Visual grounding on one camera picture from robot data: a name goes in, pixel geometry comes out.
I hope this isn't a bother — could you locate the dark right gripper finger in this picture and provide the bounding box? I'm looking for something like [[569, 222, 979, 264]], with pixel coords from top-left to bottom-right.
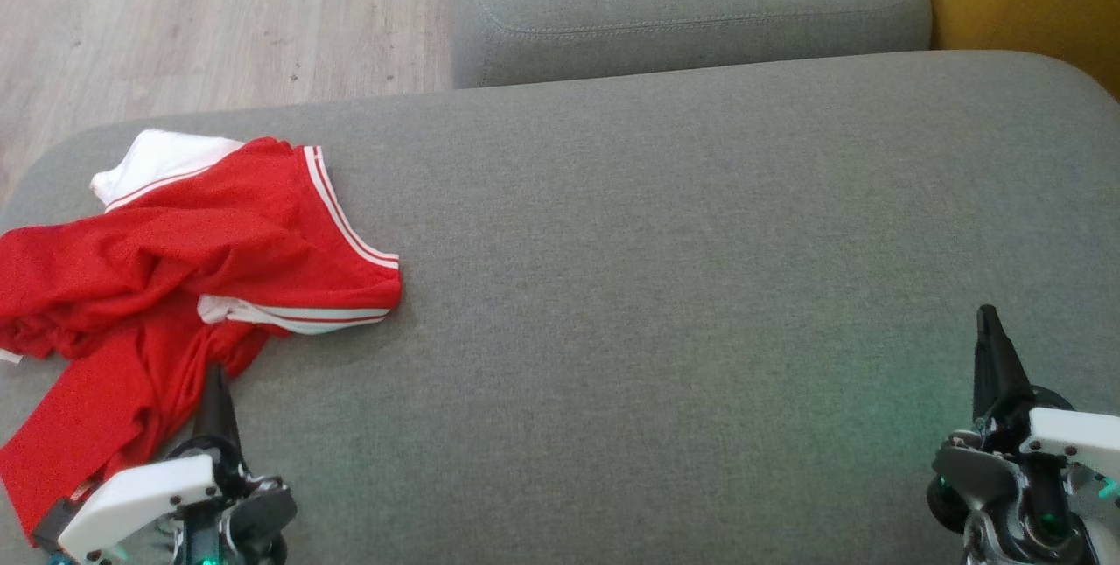
[[973, 304, 1035, 426]]

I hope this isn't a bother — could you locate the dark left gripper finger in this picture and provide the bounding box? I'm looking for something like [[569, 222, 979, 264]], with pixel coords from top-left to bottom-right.
[[191, 362, 248, 463]]

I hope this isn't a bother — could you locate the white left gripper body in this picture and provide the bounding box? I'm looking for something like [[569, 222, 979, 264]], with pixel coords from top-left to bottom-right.
[[51, 441, 298, 565]]

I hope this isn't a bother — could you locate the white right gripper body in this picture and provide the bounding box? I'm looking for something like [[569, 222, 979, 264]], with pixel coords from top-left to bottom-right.
[[926, 386, 1120, 565]]

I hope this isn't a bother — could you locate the red knit garment white trim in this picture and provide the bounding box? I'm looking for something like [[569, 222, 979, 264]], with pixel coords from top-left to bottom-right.
[[0, 129, 403, 360]]

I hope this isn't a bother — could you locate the large grey sofa ottoman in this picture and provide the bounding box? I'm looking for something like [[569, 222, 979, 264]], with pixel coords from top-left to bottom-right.
[[0, 49, 1120, 565]]

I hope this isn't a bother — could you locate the grey sofa backrest cushion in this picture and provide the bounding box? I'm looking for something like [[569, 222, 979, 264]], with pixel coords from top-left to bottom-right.
[[448, 0, 934, 90]]

